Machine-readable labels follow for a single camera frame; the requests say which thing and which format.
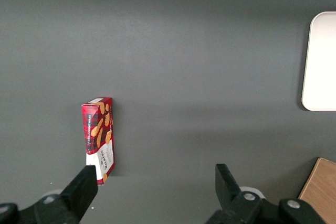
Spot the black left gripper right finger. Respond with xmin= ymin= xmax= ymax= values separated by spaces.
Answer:
xmin=204 ymin=163 xmax=325 ymax=224

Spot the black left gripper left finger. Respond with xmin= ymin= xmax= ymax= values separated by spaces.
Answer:
xmin=0 ymin=165 xmax=99 ymax=224

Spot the white rectangular tray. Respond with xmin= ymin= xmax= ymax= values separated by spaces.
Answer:
xmin=301 ymin=11 xmax=336 ymax=111

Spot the red shortbread cookie box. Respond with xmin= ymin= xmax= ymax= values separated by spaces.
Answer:
xmin=81 ymin=97 xmax=116 ymax=186

